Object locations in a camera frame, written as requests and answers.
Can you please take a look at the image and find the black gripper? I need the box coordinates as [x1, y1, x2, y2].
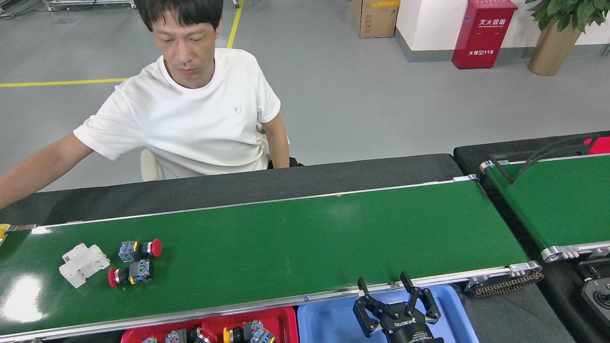
[353, 272, 445, 343]

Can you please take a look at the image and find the yellow push button switch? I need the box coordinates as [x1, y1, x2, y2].
[223, 324, 251, 343]

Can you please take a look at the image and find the white circuit breaker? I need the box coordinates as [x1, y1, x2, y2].
[59, 242, 111, 289]

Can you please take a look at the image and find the blue plastic tray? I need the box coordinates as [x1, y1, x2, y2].
[297, 284, 479, 343]

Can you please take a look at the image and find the red plastic tray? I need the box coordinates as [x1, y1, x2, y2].
[120, 306, 299, 343]

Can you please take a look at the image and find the green side conveyor belt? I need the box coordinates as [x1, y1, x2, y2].
[479, 153, 610, 262]

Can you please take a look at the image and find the red plastic part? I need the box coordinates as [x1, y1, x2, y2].
[584, 137, 610, 155]

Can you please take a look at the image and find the person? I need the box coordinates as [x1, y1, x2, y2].
[0, 0, 290, 210]

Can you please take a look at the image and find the grey office chair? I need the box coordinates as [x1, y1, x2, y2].
[140, 121, 291, 182]

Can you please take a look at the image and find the red fire extinguisher box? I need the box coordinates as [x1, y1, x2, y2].
[451, 0, 518, 70]

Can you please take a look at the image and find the cardboard box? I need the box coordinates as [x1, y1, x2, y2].
[352, 0, 401, 39]

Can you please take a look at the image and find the tan plant pot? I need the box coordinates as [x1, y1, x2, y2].
[528, 21, 584, 77]

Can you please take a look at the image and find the green potted plant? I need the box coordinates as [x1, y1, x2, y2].
[524, 0, 610, 34]

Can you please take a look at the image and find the conveyor drive chain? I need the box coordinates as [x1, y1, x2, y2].
[469, 272, 545, 298]

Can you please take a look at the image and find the black cable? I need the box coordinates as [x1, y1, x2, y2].
[512, 134, 599, 185]

